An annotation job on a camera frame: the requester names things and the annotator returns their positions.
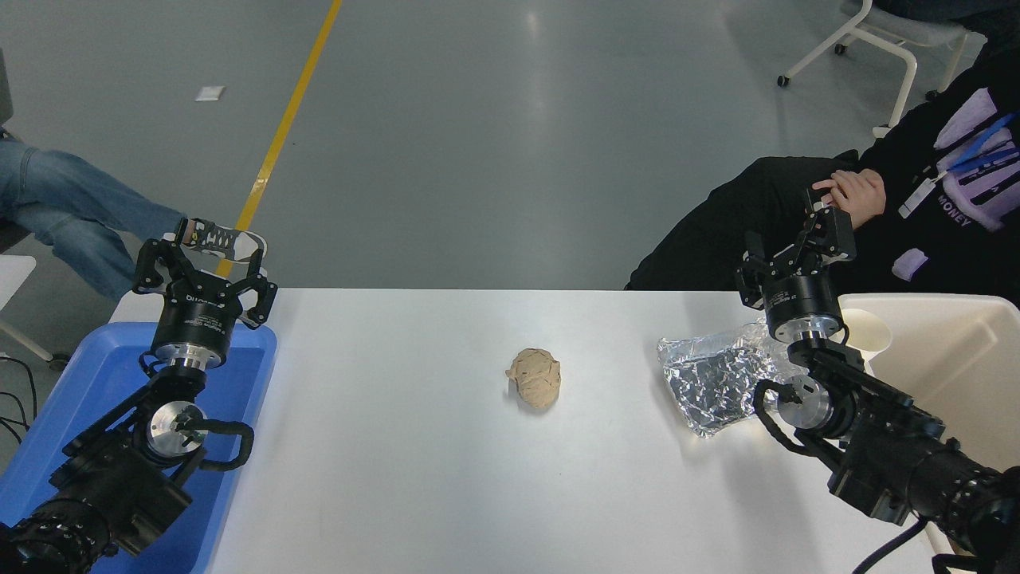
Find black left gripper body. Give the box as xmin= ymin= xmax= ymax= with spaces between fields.
xmin=151 ymin=269 xmax=245 ymax=357

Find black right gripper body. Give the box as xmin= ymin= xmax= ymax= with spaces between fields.
xmin=761 ymin=269 xmax=844 ymax=328

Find white paper cup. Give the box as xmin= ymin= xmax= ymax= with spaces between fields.
xmin=837 ymin=308 xmax=893 ymax=356

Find person's hand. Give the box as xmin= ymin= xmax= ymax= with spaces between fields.
xmin=813 ymin=169 xmax=887 ymax=220

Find person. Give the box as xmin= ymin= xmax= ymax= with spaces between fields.
xmin=626 ymin=36 xmax=1020 ymax=308
xmin=0 ymin=132 xmax=269 ymax=302

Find white ID badge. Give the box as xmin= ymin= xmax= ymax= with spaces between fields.
xmin=898 ymin=177 xmax=936 ymax=219

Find crumpled silver foil tray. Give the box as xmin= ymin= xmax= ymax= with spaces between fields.
xmin=657 ymin=319 xmax=799 ymax=438

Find blue plastic tray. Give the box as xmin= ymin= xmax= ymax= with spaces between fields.
xmin=0 ymin=321 xmax=278 ymax=574

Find white stand with caster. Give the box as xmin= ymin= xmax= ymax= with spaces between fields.
xmin=0 ymin=255 xmax=71 ymax=372

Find large pale plastic bin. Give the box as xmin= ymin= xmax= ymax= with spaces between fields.
xmin=833 ymin=293 xmax=1020 ymax=574

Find white wheeled chair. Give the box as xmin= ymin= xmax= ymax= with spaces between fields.
xmin=777 ymin=0 xmax=971 ymax=138

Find crumpled tan paper ball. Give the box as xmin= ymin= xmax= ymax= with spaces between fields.
xmin=505 ymin=348 xmax=562 ymax=411

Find black cables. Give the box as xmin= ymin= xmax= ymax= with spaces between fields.
xmin=0 ymin=355 xmax=37 ymax=447

